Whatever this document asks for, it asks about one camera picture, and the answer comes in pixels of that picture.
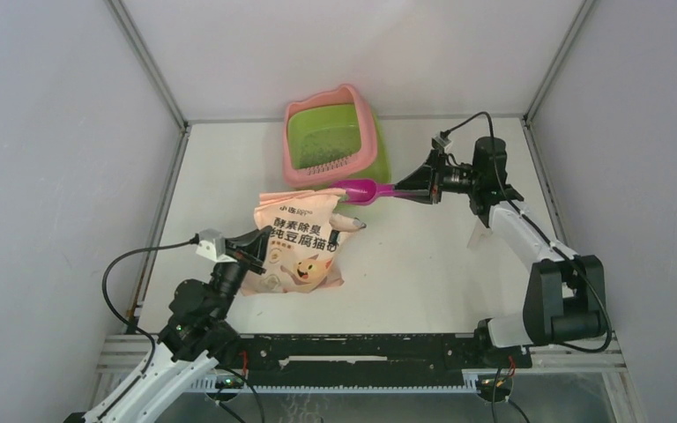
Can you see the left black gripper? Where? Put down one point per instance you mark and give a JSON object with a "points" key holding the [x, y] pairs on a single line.
{"points": [[249, 248]]}

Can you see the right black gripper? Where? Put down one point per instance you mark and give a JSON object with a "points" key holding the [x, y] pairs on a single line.
{"points": [[427, 182]]}

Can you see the cat litter bag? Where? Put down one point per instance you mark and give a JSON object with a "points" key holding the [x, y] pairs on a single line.
{"points": [[307, 236]]}

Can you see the magenta plastic scoop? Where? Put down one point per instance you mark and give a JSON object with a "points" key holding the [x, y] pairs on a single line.
{"points": [[363, 191]]}

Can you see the pink green litter box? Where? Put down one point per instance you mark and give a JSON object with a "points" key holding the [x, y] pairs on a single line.
{"points": [[343, 106]]}

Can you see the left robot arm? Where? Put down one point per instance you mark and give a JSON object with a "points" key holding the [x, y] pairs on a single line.
{"points": [[197, 336]]}

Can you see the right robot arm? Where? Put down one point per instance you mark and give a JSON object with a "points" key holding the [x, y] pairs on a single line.
{"points": [[565, 293]]}

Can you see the green litter granules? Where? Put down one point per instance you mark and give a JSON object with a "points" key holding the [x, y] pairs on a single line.
{"points": [[318, 147]]}

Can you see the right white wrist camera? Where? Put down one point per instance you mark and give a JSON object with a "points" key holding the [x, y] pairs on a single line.
{"points": [[441, 141]]}

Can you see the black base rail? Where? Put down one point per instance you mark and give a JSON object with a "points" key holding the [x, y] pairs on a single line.
{"points": [[433, 360]]}

